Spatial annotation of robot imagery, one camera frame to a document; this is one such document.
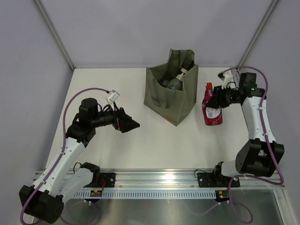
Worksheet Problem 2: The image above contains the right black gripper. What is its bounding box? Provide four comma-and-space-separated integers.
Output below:
206, 84, 240, 109

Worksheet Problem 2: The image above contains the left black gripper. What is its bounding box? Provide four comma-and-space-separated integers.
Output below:
91, 102, 140, 133

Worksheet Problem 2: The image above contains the red bottle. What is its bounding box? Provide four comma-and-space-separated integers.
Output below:
202, 82, 223, 126

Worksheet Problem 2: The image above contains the green bottle beige cap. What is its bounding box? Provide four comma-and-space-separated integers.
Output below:
166, 67, 188, 90

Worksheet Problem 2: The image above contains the green pump bottle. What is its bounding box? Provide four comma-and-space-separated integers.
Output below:
161, 80, 170, 88

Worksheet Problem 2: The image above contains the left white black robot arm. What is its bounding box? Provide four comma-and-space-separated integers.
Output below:
19, 98, 140, 225

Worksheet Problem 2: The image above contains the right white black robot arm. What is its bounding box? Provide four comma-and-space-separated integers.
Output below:
206, 70, 285, 186

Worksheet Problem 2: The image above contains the green canvas bag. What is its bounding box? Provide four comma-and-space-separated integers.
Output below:
144, 49, 199, 126

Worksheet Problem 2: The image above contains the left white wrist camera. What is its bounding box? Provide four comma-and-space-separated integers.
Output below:
105, 90, 120, 111

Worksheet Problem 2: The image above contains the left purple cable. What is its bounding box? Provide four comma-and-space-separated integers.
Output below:
20, 88, 110, 223

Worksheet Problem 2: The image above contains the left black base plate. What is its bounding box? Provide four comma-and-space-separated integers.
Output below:
84, 172, 116, 188

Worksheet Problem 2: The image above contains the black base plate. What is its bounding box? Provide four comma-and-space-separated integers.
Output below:
84, 172, 116, 188
197, 172, 231, 188

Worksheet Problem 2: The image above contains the aluminium mounting rail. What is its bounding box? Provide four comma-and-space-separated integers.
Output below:
30, 169, 286, 190

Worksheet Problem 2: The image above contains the white slotted cable duct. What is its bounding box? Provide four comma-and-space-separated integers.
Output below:
72, 190, 216, 199

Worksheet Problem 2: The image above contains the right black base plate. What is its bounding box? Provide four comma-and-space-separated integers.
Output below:
197, 172, 231, 188

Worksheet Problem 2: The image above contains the right aluminium frame post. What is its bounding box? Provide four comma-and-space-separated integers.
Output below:
237, 0, 280, 67

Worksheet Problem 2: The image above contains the aluminium frame post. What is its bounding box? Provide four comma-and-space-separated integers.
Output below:
32, 0, 75, 71
237, 0, 280, 67

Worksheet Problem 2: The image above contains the left aluminium frame post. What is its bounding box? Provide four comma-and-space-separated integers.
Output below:
32, 0, 75, 71

